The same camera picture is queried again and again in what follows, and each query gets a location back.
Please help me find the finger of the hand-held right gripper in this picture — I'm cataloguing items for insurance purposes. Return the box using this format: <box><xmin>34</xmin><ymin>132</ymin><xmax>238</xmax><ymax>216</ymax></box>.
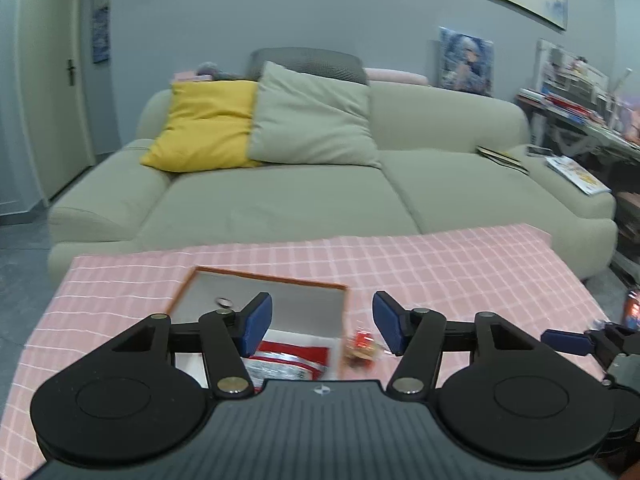
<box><xmin>541</xmin><ymin>322</ymin><xmax>640</xmax><ymax>367</ymax></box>

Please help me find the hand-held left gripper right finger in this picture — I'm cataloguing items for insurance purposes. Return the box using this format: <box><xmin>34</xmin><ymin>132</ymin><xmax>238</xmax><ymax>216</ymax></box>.
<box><xmin>372</xmin><ymin>291</ymin><xmax>553</xmax><ymax>401</ymax></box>

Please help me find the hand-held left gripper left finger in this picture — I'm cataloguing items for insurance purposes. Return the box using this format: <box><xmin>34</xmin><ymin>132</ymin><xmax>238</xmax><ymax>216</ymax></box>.
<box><xmin>107</xmin><ymin>292</ymin><xmax>274</xmax><ymax>400</ymax></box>

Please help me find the orange box with white inside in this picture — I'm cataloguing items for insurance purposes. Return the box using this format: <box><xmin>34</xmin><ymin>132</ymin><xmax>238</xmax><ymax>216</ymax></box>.
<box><xmin>167</xmin><ymin>266</ymin><xmax>349</xmax><ymax>392</ymax></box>

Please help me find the red and white snack bag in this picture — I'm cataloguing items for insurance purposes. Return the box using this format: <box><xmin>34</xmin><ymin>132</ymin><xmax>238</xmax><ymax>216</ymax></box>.
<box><xmin>242</xmin><ymin>339</ymin><xmax>333</xmax><ymax>393</ymax></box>

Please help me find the small red cracker packet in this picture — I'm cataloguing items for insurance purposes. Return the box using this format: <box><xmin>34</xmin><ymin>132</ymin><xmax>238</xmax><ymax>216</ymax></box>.
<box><xmin>345</xmin><ymin>329</ymin><xmax>388</xmax><ymax>368</ymax></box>

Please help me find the red lit device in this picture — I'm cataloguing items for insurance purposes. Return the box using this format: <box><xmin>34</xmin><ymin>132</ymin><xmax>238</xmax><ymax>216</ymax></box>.
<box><xmin>622</xmin><ymin>290</ymin><xmax>640</xmax><ymax>331</ymax></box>

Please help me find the pink checked tablecloth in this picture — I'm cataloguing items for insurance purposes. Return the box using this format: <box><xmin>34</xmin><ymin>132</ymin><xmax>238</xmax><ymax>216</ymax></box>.
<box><xmin>0</xmin><ymin>222</ymin><xmax>616</xmax><ymax>480</ymax></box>

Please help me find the beige sofa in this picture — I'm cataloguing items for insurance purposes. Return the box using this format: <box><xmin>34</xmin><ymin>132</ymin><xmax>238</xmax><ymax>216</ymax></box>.
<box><xmin>47</xmin><ymin>80</ymin><xmax>618</xmax><ymax>281</ymax></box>

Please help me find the colourful magazine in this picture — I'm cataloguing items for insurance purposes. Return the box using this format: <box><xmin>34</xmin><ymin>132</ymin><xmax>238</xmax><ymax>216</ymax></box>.
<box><xmin>545</xmin><ymin>155</ymin><xmax>612</xmax><ymax>196</ymax></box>

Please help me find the dark book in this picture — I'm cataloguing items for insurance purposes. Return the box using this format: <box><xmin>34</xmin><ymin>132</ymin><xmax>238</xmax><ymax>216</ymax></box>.
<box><xmin>476</xmin><ymin>145</ymin><xmax>530</xmax><ymax>175</ymax></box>

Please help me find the grey desk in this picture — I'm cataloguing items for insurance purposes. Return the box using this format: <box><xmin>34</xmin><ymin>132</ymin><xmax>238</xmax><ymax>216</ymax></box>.
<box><xmin>515</xmin><ymin>95</ymin><xmax>640</xmax><ymax>281</ymax></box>

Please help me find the yellow pillow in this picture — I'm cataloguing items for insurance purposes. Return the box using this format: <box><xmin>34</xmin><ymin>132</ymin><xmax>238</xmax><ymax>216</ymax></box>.
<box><xmin>140</xmin><ymin>80</ymin><xmax>263</xmax><ymax>173</ymax></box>

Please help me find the grey-green pillow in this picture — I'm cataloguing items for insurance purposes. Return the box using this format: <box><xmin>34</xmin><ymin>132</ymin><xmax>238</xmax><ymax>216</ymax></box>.
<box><xmin>247</xmin><ymin>61</ymin><xmax>383</xmax><ymax>169</ymax></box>

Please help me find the pink cushion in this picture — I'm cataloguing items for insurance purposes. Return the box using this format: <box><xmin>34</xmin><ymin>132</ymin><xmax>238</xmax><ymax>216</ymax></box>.
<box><xmin>362</xmin><ymin>67</ymin><xmax>428</xmax><ymax>86</ymax></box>

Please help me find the grey plush toy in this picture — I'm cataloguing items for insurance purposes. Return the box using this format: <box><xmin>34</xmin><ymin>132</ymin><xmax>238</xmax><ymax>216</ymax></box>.
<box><xmin>195</xmin><ymin>62</ymin><xmax>246</xmax><ymax>82</ymax></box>

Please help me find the white desk organizer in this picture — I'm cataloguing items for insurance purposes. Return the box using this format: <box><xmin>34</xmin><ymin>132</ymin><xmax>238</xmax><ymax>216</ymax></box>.
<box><xmin>535</xmin><ymin>38</ymin><xmax>610</xmax><ymax>101</ymax></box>

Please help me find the grey ribbed cushion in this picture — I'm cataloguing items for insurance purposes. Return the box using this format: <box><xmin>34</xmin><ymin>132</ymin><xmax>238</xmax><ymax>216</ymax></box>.
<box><xmin>245</xmin><ymin>47</ymin><xmax>368</xmax><ymax>86</ymax></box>

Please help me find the blue figure poster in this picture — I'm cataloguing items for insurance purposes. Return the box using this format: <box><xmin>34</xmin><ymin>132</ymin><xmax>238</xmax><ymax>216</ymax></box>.
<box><xmin>438</xmin><ymin>26</ymin><xmax>495</xmax><ymax>96</ymax></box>

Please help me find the white door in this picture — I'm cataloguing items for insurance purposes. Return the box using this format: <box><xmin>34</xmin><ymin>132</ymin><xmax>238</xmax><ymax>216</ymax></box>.
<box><xmin>15</xmin><ymin>0</ymin><xmax>96</xmax><ymax>206</ymax></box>

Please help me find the blue wall poster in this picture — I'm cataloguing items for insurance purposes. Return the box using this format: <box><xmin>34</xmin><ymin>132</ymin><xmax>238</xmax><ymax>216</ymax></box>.
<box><xmin>91</xmin><ymin>0</ymin><xmax>111</xmax><ymax>64</ymax></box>

